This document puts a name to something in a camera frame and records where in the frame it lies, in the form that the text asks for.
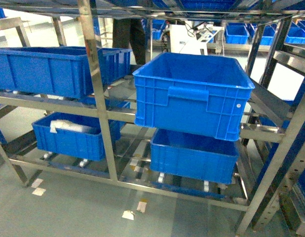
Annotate standing person legs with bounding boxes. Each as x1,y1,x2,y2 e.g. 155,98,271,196
112,18,146,65

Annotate blue crate lower shelf right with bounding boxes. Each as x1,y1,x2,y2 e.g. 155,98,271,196
150,129,239,184

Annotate stainless steel shelf rack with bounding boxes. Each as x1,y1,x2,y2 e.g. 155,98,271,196
0,0,305,236

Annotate blue crate behind left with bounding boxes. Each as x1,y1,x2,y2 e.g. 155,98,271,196
61,45,133,86

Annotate blue crate lower shelf left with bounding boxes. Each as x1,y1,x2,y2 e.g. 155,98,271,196
31,112,121,162

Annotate large blue crate on shelf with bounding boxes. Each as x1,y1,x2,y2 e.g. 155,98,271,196
133,52,255,141

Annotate white packaging in crate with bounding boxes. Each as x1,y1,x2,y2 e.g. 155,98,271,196
50,119,100,134

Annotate blue crate upper shelf left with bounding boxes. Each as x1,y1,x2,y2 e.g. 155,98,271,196
0,46,93,99

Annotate blue crate shelf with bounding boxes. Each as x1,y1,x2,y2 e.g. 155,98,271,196
150,129,239,184
31,112,121,162
0,46,93,99

